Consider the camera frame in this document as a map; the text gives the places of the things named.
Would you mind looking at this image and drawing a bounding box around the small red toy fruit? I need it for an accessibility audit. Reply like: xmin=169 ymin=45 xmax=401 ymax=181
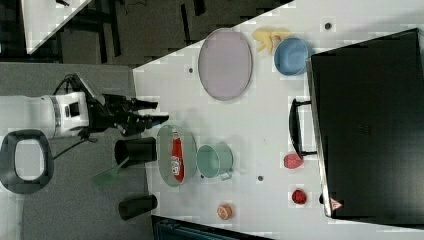
xmin=292 ymin=189 xmax=307 ymax=205

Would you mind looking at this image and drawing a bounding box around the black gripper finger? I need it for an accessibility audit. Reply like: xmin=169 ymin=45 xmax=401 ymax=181
xmin=132 ymin=99 xmax=158 ymax=110
xmin=137 ymin=115 xmax=169 ymax=128

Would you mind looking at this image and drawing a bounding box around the grey seat ring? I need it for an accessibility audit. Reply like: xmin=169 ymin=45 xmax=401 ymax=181
xmin=0 ymin=129 xmax=55 ymax=195

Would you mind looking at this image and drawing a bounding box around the lilac oval plate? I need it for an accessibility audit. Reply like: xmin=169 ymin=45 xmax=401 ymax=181
xmin=198 ymin=28 xmax=253 ymax=101

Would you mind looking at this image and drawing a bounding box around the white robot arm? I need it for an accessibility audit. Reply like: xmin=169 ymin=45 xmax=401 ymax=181
xmin=1 ymin=92 xmax=169 ymax=139

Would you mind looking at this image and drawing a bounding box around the toy strawberry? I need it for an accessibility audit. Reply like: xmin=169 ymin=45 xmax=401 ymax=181
xmin=283 ymin=153 xmax=303 ymax=169

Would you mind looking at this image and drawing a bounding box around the orange slice toy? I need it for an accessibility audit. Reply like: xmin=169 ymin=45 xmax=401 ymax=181
xmin=217 ymin=204 xmax=233 ymax=220

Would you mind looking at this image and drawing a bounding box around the green metal mug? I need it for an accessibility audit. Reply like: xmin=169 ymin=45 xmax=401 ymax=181
xmin=196 ymin=142 xmax=233 ymax=181

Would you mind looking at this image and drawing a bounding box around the yellow banana bunch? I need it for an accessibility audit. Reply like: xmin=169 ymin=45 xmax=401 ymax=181
xmin=252 ymin=28 xmax=292 ymax=52

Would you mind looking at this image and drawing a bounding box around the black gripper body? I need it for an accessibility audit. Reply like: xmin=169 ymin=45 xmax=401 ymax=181
xmin=87 ymin=94 xmax=144 ymax=136

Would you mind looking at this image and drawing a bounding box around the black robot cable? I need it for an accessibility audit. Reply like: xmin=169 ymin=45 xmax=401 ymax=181
xmin=52 ymin=73 xmax=99 ymax=160

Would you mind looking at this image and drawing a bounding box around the black toaster oven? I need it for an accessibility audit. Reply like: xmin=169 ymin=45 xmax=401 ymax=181
xmin=305 ymin=28 xmax=424 ymax=229

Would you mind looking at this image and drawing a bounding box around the red ketchup bottle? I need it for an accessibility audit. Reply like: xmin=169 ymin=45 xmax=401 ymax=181
xmin=171 ymin=131 xmax=185 ymax=182

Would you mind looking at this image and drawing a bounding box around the blue bowl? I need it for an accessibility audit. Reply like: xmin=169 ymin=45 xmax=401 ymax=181
xmin=274 ymin=37 xmax=313 ymax=76

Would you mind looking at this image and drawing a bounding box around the green slotted spatula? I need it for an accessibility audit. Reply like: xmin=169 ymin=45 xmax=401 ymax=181
xmin=91 ymin=158 xmax=129 ymax=188

